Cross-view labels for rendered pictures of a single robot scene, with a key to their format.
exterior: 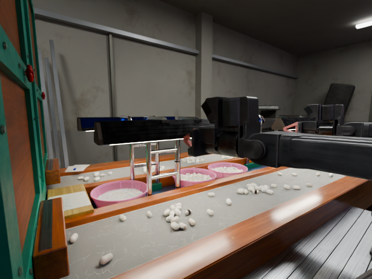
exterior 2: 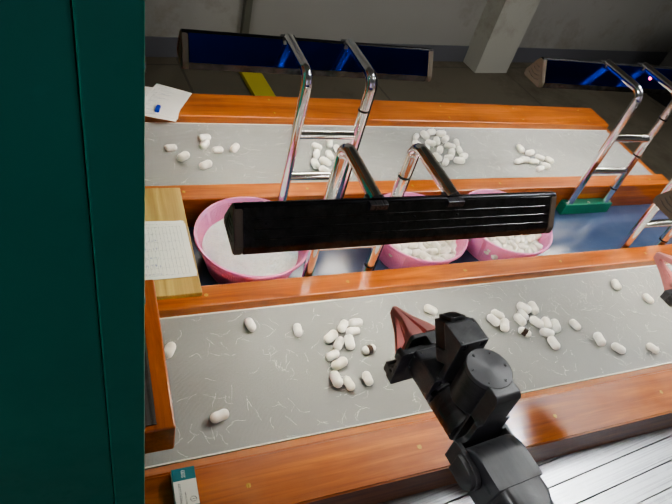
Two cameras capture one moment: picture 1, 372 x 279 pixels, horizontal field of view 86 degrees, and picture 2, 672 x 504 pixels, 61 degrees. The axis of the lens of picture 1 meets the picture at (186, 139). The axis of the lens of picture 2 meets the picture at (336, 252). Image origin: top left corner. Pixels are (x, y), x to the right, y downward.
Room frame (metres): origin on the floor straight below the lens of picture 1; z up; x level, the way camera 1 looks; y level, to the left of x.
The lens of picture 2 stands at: (-0.02, 0.09, 1.67)
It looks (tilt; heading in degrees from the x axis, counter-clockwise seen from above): 43 degrees down; 2
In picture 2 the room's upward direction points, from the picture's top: 18 degrees clockwise
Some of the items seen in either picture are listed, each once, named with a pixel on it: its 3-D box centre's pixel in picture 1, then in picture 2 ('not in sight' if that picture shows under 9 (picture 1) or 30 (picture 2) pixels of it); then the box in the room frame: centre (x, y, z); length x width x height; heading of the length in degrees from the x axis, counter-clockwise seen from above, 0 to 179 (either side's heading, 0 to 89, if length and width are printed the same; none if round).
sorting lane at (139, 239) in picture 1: (259, 192); (532, 331); (0.98, -0.37, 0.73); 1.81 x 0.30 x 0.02; 123
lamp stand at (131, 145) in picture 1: (139, 152); (311, 137); (1.19, 0.28, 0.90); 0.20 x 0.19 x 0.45; 123
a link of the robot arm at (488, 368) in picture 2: (247, 125); (483, 418); (0.41, -0.12, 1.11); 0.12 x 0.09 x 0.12; 39
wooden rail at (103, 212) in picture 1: (232, 186); (492, 281); (1.12, -0.28, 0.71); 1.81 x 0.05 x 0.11; 123
